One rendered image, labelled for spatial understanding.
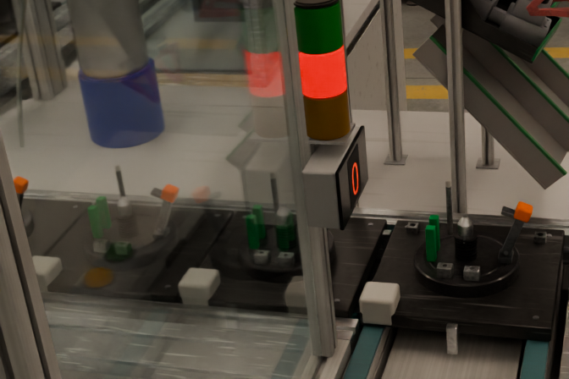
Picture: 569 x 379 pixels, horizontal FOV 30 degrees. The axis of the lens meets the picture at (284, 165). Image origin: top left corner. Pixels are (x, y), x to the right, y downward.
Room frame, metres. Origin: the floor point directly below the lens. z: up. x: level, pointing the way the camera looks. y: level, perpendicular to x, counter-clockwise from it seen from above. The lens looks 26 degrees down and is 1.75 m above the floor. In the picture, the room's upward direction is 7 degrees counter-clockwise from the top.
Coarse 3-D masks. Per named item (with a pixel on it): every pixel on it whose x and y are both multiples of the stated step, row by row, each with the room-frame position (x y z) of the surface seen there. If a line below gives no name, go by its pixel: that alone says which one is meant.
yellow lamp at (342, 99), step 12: (336, 96) 1.05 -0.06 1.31; (312, 108) 1.05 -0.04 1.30; (324, 108) 1.04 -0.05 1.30; (336, 108) 1.05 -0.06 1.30; (348, 108) 1.06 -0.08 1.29; (312, 120) 1.05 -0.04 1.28; (324, 120) 1.04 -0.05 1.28; (336, 120) 1.05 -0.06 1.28; (348, 120) 1.06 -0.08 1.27; (312, 132) 1.05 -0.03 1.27; (324, 132) 1.04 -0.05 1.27; (336, 132) 1.04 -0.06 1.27; (348, 132) 1.06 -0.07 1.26
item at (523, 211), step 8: (504, 208) 1.19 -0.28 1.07; (520, 208) 1.17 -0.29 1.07; (528, 208) 1.18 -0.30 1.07; (512, 216) 1.18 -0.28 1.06; (520, 216) 1.17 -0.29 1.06; (528, 216) 1.17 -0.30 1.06; (512, 224) 1.19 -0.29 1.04; (520, 224) 1.18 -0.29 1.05; (512, 232) 1.18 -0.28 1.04; (512, 240) 1.18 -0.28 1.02; (504, 248) 1.18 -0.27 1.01; (512, 248) 1.18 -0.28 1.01
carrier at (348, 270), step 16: (352, 224) 1.36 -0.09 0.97; (368, 224) 1.35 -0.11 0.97; (384, 224) 1.35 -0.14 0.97; (336, 240) 1.32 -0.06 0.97; (352, 240) 1.31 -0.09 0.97; (368, 240) 1.31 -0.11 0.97; (336, 256) 1.28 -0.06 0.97; (352, 256) 1.27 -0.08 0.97; (368, 256) 1.27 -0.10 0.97; (336, 272) 1.23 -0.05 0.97; (352, 272) 1.23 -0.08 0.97; (368, 272) 1.25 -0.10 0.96; (336, 288) 1.19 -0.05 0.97; (352, 288) 1.19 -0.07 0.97; (336, 304) 1.16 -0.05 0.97; (352, 304) 1.16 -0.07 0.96
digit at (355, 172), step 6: (354, 150) 1.07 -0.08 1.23; (354, 156) 1.06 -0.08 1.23; (348, 162) 1.04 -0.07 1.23; (354, 162) 1.06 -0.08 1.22; (348, 168) 1.04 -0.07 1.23; (354, 168) 1.06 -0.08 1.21; (354, 174) 1.06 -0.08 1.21; (360, 174) 1.08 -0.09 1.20; (354, 180) 1.06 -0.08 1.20; (360, 180) 1.08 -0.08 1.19; (354, 186) 1.05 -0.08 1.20; (360, 186) 1.08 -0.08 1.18; (354, 192) 1.05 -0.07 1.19; (360, 192) 1.08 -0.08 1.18; (354, 198) 1.05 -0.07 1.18; (354, 204) 1.05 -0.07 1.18
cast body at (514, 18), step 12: (528, 0) 1.42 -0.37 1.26; (552, 0) 1.44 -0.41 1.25; (492, 12) 1.46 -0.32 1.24; (504, 12) 1.45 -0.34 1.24; (516, 12) 1.43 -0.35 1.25; (504, 24) 1.43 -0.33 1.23; (516, 24) 1.43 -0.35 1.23; (528, 24) 1.42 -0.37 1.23; (540, 24) 1.41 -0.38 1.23; (516, 36) 1.43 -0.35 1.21; (528, 36) 1.42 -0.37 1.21; (540, 36) 1.41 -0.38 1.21
